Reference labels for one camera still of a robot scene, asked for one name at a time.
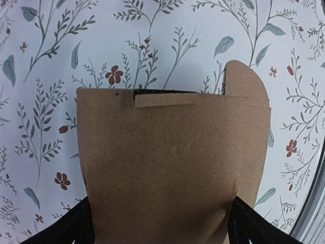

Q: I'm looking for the brown cardboard box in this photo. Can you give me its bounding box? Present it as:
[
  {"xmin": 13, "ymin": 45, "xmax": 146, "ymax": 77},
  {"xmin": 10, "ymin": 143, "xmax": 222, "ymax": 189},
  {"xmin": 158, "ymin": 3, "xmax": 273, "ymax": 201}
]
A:
[{"xmin": 77, "ymin": 60, "xmax": 271, "ymax": 243}]

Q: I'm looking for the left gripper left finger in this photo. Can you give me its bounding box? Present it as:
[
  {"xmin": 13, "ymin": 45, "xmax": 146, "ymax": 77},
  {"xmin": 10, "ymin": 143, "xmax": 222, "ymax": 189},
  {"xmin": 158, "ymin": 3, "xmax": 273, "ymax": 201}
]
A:
[{"xmin": 22, "ymin": 197, "xmax": 94, "ymax": 244}]

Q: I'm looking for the floral patterned table mat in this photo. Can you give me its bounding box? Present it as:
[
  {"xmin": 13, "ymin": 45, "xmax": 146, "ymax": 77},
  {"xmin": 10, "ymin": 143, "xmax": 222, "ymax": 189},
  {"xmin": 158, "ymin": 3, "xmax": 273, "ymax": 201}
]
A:
[{"xmin": 1, "ymin": 1, "xmax": 324, "ymax": 243}]

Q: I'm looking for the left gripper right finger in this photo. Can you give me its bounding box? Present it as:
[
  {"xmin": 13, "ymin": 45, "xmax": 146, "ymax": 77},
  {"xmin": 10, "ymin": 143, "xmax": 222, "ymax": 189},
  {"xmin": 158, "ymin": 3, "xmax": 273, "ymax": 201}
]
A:
[{"xmin": 228, "ymin": 196, "xmax": 302, "ymax": 244}]

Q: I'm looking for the aluminium front rail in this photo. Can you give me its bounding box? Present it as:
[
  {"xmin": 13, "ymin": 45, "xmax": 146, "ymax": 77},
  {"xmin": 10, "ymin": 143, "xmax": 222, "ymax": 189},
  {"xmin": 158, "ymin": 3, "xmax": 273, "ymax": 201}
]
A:
[{"xmin": 290, "ymin": 146, "xmax": 324, "ymax": 243}]

